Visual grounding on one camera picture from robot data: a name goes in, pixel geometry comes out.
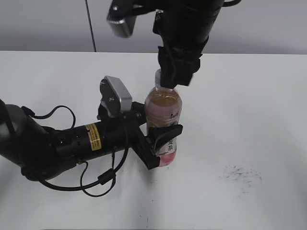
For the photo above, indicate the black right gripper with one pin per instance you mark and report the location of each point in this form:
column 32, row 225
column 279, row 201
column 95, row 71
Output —
column 186, row 37

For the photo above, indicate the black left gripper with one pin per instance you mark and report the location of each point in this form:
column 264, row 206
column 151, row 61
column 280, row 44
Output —
column 124, row 132

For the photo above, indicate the pink oolong tea bottle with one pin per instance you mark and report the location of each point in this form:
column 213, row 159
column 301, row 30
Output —
column 163, row 108

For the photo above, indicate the white bottle cap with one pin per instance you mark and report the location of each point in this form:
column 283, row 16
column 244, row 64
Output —
column 157, row 79

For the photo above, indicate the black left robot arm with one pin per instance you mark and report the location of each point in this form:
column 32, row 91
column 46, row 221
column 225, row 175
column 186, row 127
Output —
column 44, row 152

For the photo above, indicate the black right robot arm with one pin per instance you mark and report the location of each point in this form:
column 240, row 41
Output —
column 206, row 8

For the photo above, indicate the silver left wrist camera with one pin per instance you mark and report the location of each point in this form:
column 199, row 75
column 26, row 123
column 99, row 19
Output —
column 116, row 98

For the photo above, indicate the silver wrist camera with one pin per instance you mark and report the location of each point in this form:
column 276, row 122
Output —
column 122, row 15
column 116, row 98

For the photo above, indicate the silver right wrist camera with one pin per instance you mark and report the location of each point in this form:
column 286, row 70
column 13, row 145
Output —
column 122, row 15

